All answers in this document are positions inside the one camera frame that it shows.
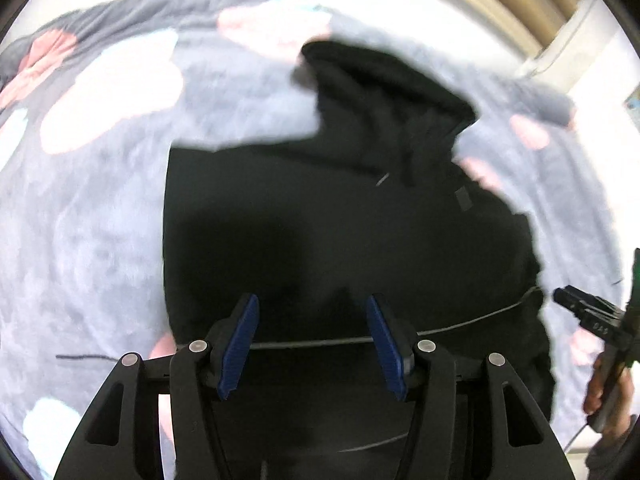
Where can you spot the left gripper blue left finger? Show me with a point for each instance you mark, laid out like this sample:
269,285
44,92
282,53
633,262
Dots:
229,341

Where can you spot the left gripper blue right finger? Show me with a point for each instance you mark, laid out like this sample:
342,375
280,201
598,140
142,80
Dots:
394,339

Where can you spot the black hooded garment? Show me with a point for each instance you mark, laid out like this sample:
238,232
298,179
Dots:
372,204

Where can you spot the grey right sleeve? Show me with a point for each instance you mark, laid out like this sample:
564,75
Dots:
618,460

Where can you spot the grey quilt with pink spots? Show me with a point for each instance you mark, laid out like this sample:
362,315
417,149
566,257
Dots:
97,99

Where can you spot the wall poster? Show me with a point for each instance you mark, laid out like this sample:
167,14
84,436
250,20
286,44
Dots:
632,106

